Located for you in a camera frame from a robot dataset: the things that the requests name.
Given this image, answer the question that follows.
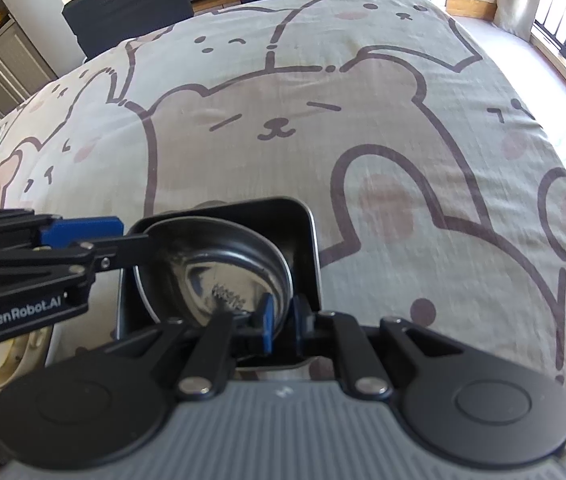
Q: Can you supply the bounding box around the square steel tray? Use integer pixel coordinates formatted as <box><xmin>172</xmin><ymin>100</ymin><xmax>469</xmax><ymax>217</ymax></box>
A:
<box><xmin>113</xmin><ymin>196</ymin><xmax>323</xmax><ymax>372</ymax></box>

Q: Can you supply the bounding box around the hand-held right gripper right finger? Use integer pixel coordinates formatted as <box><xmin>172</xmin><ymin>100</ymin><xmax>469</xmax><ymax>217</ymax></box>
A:
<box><xmin>290</xmin><ymin>296</ymin><xmax>465</xmax><ymax>397</ymax></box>

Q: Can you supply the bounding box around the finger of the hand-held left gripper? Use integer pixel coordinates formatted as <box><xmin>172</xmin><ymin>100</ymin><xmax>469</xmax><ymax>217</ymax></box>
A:
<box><xmin>39</xmin><ymin>216</ymin><xmax>125</xmax><ymax>250</ymax></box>
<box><xmin>77</xmin><ymin>233</ymin><xmax>157</xmax><ymax>273</ymax></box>

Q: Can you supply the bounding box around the round steel bowl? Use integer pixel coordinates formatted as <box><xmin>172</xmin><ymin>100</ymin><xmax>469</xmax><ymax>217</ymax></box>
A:
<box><xmin>133</xmin><ymin>216</ymin><xmax>294</xmax><ymax>342</ymax></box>

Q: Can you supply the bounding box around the cartoon bear printed tablecloth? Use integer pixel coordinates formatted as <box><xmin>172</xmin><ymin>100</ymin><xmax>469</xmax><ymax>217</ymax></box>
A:
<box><xmin>0</xmin><ymin>0</ymin><xmax>566</xmax><ymax>402</ymax></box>

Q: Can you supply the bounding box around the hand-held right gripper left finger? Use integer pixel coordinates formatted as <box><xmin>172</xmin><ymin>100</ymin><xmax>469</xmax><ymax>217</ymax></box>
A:
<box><xmin>105</xmin><ymin>294</ymin><xmax>276</xmax><ymax>397</ymax></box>

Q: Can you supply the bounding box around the cream kitchen base cabinet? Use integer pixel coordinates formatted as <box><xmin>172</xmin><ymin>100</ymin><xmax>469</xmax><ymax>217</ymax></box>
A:
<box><xmin>0</xmin><ymin>10</ymin><xmax>59</xmax><ymax>127</ymax></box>

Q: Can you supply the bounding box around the cream bowl with handles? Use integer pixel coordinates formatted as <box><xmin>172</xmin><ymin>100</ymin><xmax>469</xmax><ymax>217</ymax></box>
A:
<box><xmin>0</xmin><ymin>327</ymin><xmax>54</xmax><ymax>391</ymax></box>

